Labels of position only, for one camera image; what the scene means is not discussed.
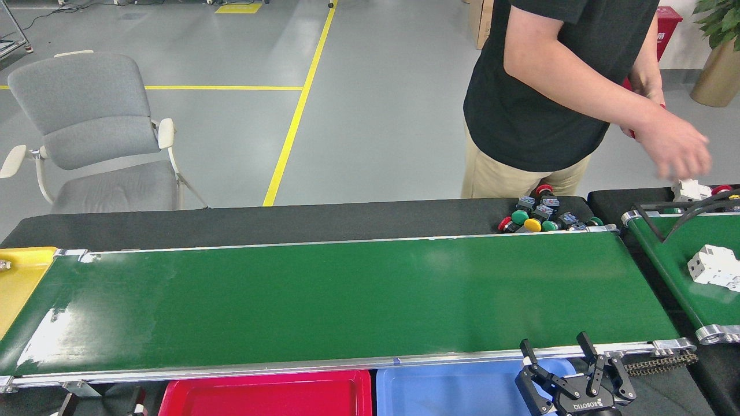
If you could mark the person's left forearm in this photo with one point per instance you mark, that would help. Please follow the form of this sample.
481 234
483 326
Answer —
644 63

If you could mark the green feeder conveyor belt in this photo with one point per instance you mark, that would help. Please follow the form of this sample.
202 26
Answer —
670 254

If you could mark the person's right hand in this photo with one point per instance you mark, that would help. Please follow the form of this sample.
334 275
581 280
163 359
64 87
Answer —
676 147

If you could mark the grey office chair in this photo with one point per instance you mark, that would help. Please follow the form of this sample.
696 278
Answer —
87 104

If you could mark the silver metal rack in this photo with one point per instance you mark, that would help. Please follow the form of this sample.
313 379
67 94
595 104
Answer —
11 43

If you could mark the red plastic tray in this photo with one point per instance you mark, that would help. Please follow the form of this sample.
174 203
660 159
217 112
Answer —
266 398

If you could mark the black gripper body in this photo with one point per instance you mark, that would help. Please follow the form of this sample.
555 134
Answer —
587 404

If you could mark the long green conveyor belt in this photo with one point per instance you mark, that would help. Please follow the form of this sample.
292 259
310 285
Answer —
347 294

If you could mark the person's left hand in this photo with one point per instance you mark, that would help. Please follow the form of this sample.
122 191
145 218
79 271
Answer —
657 97

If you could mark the yellow plastic tray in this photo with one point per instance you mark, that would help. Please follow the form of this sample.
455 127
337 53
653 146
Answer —
17 283

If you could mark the cardboard box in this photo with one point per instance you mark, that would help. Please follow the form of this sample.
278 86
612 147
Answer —
480 23

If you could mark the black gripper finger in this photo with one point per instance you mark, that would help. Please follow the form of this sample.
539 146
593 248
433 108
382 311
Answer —
139 401
66 407
613 375
535 384

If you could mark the person's right forearm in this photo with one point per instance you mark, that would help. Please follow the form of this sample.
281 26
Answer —
578 86

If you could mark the person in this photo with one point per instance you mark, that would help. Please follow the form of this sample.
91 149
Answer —
549 127

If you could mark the green potted plant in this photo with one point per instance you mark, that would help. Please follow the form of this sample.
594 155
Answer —
722 20

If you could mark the black guide frame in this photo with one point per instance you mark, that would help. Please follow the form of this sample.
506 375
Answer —
648 223

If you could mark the blue plastic tray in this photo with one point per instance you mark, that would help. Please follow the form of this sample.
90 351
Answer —
451 393

